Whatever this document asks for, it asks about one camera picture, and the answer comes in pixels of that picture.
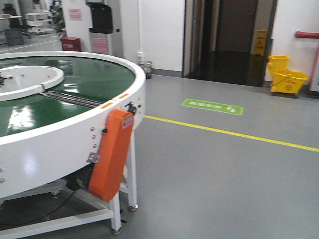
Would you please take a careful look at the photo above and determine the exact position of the green conveyor belt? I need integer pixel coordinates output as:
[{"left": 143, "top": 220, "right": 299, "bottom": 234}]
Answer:
[{"left": 0, "top": 56, "right": 135, "bottom": 136}]

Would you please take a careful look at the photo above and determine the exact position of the orange motor belt guard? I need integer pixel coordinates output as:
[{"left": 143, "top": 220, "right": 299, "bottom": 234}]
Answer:
[{"left": 89, "top": 109, "right": 134, "bottom": 202}]

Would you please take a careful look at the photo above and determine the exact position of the green floor sign sticker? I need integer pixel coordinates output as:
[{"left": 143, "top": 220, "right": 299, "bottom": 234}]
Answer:
[{"left": 181, "top": 98, "right": 244, "bottom": 116}]

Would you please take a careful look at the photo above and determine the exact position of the black water dispenser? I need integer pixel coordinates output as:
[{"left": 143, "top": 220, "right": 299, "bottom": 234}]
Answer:
[{"left": 86, "top": 0, "right": 124, "bottom": 58}]

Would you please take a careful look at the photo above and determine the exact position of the red box on floor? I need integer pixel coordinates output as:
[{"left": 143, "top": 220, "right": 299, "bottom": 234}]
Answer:
[{"left": 60, "top": 37, "right": 81, "bottom": 51}]

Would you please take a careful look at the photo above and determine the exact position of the yellow wet floor sign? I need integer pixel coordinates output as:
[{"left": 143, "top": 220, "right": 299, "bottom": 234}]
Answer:
[{"left": 252, "top": 30, "right": 267, "bottom": 56}]

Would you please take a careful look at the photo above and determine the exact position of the yellow mop bucket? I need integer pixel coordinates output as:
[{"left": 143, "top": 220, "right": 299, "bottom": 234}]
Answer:
[{"left": 267, "top": 55, "right": 308, "bottom": 98}]

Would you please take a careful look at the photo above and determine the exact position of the green potted plant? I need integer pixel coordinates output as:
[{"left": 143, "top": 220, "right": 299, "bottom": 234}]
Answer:
[{"left": 50, "top": 0, "right": 67, "bottom": 37}]

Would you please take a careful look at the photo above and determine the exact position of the wire mesh waste bin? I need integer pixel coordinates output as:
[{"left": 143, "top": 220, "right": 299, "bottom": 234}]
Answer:
[{"left": 138, "top": 60, "right": 152, "bottom": 79}]

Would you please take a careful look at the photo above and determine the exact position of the white round conveyor frame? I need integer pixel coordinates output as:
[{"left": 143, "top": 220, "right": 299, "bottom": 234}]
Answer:
[{"left": 0, "top": 51, "right": 146, "bottom": 235}]

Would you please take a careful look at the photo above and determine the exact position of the white inner conveyor ring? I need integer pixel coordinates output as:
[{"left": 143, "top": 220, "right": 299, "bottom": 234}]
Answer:
[{"left": 0, "top": 65, "right": 65, "bottom": 102}]

